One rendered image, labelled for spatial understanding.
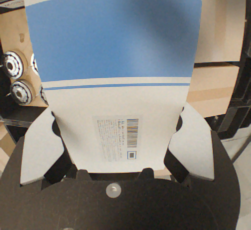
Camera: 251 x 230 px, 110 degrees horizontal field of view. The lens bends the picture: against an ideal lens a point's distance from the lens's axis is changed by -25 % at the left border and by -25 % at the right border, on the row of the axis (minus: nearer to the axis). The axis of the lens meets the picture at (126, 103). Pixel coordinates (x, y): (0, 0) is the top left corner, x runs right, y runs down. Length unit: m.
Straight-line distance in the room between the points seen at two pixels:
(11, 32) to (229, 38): 0.75
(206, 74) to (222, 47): 0.11
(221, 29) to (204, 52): 0.10
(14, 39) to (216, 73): 0.73
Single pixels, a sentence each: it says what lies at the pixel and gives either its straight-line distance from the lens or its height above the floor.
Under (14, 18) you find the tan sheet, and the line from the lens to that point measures 0.54.
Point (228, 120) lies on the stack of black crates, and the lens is 1.46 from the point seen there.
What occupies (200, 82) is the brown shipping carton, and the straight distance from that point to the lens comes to 0.47.
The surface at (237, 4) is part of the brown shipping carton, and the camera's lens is 0.54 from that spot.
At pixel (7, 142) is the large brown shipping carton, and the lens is 0.93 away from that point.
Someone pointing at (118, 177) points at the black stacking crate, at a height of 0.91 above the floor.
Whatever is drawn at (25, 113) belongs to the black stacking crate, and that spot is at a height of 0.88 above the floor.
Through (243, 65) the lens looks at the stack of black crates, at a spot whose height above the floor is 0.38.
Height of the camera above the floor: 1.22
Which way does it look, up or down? 60 degrees down
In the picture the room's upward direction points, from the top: 175 degrees clockwise
